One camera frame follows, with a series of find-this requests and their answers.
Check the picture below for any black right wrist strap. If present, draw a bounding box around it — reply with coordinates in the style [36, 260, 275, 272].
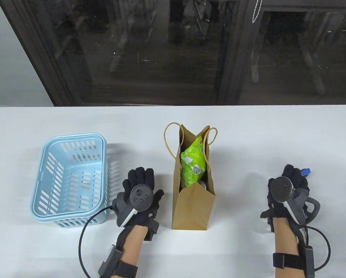
[273, 253, 305, 269]

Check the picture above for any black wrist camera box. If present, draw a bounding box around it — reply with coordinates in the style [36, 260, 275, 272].
[303, 246, 315, 278]
[98, 245, 122, 278]

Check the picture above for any black white right hand controller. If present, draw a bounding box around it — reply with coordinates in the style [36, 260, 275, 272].
[270, 177, 310, 225]

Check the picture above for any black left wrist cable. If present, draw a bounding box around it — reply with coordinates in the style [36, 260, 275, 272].
[78, 205, 115, 278]

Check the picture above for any person's right forearm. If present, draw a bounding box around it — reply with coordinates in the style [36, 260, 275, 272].
[274, 217, 302, 278]

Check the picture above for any black wrist strap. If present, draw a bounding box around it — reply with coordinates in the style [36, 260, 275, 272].
[273, 253, 305, 269]
[113, 259, 138, 277]

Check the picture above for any black white left hand controller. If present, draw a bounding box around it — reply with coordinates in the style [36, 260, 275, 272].
[113, 184, 156, 227]

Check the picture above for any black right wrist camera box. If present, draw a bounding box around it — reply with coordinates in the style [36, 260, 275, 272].
[303, 246, 315, 278]

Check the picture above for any window frame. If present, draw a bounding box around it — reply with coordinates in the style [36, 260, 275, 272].
[0, 0, 346, 106]

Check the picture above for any grey blue barcode scanner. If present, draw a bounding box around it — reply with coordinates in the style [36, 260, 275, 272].
[300, 168, 321, 226]

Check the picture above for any green chips bag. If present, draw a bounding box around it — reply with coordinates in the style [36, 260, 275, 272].
[180, 135, 207, 168]
[180, 158, 206, 190]

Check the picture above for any black left wrist strap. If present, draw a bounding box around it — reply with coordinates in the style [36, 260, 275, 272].
[113, 259, 138, 277]

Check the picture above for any brown paper bag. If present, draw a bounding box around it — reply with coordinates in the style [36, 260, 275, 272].
[164, 122, 218, 231]

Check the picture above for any black white hand controller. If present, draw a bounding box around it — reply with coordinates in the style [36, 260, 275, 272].
[270, 177, 310, 225]
[113, 184, 156, 227]

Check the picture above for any person's right hand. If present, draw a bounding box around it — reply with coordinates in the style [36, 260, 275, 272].
[260, 164, 310, 232]

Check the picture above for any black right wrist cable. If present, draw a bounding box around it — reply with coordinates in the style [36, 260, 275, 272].
[305, 226, 332, 274]

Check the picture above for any white blind cord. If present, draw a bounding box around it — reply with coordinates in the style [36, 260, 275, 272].
[252, 0, 262, 23]

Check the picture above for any light blue plastic basket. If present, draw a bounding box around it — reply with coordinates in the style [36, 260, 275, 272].
[31, 133, 108, 229]

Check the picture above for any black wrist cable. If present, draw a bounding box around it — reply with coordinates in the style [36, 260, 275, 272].
[78, 205, 115, 278]
[305, 226, 332, 274]

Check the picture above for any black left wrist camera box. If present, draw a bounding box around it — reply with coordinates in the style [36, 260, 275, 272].
[98, 245, 122, 278]

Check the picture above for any person's left hand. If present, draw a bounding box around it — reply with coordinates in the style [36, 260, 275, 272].
[122, 167, 164, 241]

